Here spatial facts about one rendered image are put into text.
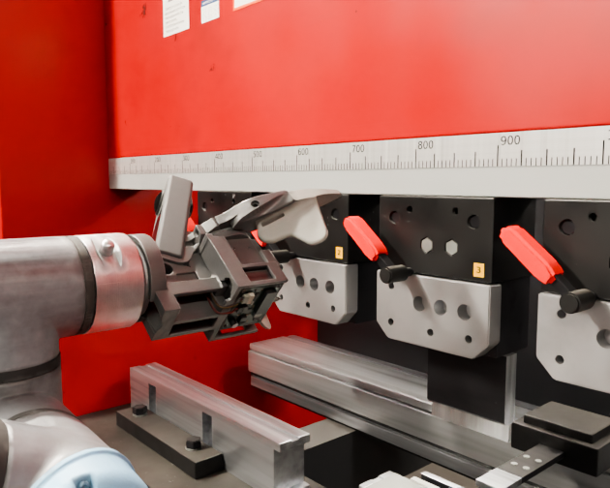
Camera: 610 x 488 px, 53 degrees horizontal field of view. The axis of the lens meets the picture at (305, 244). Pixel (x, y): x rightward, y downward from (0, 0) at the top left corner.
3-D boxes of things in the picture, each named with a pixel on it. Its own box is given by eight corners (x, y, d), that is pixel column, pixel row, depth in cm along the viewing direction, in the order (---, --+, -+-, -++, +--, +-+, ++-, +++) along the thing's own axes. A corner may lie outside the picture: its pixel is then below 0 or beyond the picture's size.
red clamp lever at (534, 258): (503, 222, 54) (584, 304, 49) (527, 220, 57) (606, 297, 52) (491, 236, 55) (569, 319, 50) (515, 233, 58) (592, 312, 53)
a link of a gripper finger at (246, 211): (299, 223, 58) (218, 267, 56) (290, 210, 59) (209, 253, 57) (293, 193, 54) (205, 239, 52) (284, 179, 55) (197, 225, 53)
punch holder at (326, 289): (271, 308, 87) (270, 192, 86) (315, 301, 93) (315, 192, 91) (346, 327, 76) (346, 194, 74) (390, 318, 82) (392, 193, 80)
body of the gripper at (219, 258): (261, 333, 57) (140, 357, 49) (221, 266, 61) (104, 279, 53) (296, 276, 52) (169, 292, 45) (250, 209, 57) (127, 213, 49)
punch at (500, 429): (426, 417, 72) (428, 338, 71) (437, 412, 73) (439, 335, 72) (503, 444, 64) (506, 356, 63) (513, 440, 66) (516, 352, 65)
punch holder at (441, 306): (376, 335, 72) (377, 195, 71) (420, 323, 78) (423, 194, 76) (487, 363, 61) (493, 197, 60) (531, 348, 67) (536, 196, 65)
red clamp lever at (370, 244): (344, 213, 69) (393, 275, 64) (369, 212, 72) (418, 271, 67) (336, 225, 70) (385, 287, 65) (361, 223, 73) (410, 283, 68)
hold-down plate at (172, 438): (115, 425, 122) (115, 411, 121) (140, 418, 125) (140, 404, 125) (195, 480, 99) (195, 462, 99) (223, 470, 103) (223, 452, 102)
